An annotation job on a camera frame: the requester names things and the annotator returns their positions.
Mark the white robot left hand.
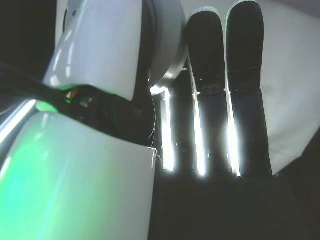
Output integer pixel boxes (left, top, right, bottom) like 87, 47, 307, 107
0, 0, 320, 240

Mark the white ruler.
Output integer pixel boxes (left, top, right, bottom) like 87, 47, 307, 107
142, 0, 189, 95

